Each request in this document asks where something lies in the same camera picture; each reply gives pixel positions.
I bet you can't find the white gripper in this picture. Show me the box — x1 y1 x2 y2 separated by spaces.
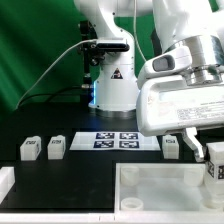
136 75 224 162

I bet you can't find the white square tabletop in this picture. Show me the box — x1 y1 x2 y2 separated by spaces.
115 163 224 213

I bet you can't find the white marker sheet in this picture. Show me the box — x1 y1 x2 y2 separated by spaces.
70 132 160 151

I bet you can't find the white U-shaped obstacle fence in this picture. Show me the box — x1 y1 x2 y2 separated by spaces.
0 165 224 224

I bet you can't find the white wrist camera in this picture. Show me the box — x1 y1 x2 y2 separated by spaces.
137 46 192 89

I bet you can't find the black camera on stand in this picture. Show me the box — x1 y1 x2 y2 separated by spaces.
79 20 103 85

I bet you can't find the white cable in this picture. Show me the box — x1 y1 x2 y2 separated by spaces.
14 39 98 111

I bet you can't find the black cable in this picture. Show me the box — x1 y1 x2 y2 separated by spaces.
18 84 94 108

